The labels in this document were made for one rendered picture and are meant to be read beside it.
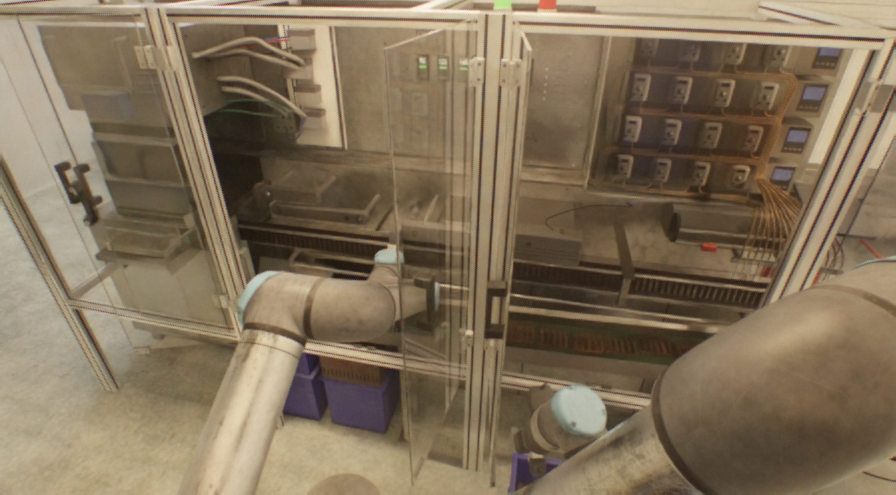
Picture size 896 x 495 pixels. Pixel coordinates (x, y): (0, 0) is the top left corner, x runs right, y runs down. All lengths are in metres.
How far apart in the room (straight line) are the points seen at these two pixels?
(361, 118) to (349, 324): 1.21
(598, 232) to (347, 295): 1.25
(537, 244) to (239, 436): 1.06
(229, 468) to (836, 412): 0.74
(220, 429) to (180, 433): 1.75
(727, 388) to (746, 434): 0.03
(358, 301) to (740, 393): 0.64
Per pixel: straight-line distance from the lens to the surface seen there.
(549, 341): 1.74
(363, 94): 1.89
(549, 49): 1.71
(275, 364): 0.85
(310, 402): 2.31
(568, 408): 0.89
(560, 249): 1.56
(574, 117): 1.77
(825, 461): 0.39
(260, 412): 0.85
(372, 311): 0.87
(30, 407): 3.11
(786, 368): 0.38
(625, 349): 1.77
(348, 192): 2.00
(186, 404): 2.70
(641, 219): 1.89
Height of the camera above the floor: 1.89
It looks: 30 degrees down
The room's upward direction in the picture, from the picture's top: straight up
